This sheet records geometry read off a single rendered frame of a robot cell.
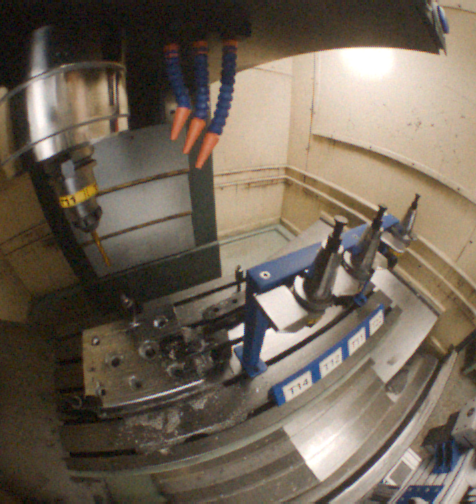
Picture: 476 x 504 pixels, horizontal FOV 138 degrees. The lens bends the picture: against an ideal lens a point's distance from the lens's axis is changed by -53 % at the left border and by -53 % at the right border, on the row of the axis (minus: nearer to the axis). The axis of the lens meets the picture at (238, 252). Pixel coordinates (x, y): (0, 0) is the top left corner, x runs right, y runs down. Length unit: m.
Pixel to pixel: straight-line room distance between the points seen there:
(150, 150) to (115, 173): 0.13
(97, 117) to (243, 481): 0.78
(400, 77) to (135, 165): 1.08
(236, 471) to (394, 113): 1.37
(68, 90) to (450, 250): 1.05
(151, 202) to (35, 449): 1.13
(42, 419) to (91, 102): 1.05
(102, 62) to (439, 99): 0.96
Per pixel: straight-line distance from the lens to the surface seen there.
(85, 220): 0.25
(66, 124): 0.18
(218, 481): 0.72
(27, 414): 1.10
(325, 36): 0.28
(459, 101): 0.96
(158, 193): 0.72
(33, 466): 1.09
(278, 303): 0.25
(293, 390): 0.51
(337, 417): 0.75
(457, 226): 0.94
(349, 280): 0.32
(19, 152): 0.20
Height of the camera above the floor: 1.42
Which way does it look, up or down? 39 degrees down
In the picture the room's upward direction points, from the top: straight up
